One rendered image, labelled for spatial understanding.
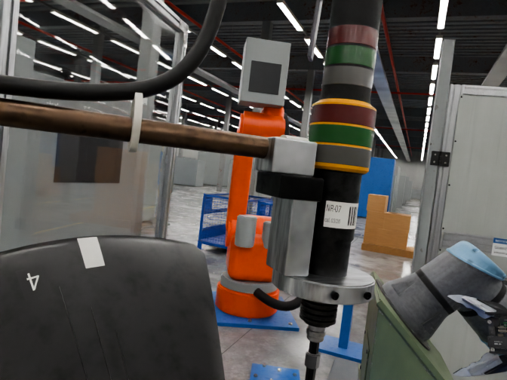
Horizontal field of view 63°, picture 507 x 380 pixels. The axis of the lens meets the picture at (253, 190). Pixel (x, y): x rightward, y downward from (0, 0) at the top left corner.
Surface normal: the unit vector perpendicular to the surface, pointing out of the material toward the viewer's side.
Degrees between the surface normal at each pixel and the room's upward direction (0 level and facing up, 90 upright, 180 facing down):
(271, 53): 90
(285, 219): 90
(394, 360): 90
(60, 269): 44
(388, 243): 90
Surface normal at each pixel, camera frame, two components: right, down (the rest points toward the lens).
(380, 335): -0.23, 0.03
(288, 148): 0.37, 0.09
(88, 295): 0.40, -0.66
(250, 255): 0.11, 0.07
